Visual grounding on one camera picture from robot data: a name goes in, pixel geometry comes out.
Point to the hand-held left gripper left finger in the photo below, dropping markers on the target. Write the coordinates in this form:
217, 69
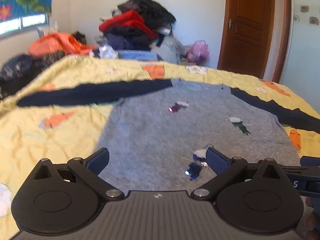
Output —
100, 158

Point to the brown wooden door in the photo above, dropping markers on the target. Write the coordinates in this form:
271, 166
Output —
247, 27

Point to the pink plastic bag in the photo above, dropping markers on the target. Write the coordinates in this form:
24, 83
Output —
198, 51

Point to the yellow printed blanket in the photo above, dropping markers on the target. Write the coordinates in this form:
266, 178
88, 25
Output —
50, 142

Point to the orange garment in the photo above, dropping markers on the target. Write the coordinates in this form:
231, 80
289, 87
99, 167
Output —
57, 43

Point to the grey sweater with navy sleeves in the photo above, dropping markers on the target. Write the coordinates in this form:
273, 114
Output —
155, 130

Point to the red garment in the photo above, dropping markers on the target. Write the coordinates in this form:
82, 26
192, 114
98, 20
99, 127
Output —
125, 20

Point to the person's right hand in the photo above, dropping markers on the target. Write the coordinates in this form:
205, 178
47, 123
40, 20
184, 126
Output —
313, 220

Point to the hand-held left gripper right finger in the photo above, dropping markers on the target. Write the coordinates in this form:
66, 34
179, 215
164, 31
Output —
217, 161

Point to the navy garment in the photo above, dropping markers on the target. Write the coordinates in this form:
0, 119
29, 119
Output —
127, 38

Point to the black garment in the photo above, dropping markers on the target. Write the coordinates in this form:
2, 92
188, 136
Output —
150, 7

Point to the white plastic bag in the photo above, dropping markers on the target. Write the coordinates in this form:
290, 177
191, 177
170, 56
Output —
107, 51

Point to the blue towel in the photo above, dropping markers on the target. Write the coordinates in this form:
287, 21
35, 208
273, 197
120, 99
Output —
137, 55

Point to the window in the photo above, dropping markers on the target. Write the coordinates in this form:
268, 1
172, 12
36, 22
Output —
22, 22

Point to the light grey garment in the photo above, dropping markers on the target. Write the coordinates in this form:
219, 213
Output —
170, 48

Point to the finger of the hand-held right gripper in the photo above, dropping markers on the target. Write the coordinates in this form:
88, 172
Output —
311, 160
303, 180

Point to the brown door frame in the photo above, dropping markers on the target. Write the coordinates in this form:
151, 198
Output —
283, 30

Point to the dark patterned cloth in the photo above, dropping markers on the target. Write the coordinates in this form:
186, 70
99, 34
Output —
20, 68

